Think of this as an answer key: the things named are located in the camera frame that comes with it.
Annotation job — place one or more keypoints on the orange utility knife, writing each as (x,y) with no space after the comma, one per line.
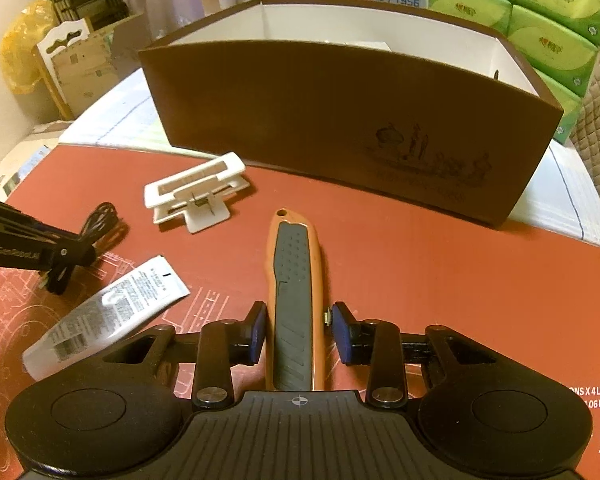
(295,270)

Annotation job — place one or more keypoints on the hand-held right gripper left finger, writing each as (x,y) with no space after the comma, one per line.
(257,330)

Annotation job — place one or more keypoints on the yellow plastic bag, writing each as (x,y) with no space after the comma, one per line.
(22,45)

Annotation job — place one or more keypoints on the open cardboard box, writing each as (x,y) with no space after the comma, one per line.
(85,75)

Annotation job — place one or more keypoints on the white phone holder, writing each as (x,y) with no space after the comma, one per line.
(200,215)

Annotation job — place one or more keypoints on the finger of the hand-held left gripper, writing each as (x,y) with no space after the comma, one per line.
(75,250)
(57,277)

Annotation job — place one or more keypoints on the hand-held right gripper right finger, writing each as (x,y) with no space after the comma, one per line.
(345,335)

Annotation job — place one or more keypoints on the stack of green tissue packets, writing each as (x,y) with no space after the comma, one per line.
(545,40)

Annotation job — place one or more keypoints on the white tube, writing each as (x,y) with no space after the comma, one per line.
(105,310)

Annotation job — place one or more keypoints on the brown storage box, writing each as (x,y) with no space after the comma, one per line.
(305,125)

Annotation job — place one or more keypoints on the red cardboard sheet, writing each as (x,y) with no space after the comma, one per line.
(430,270)

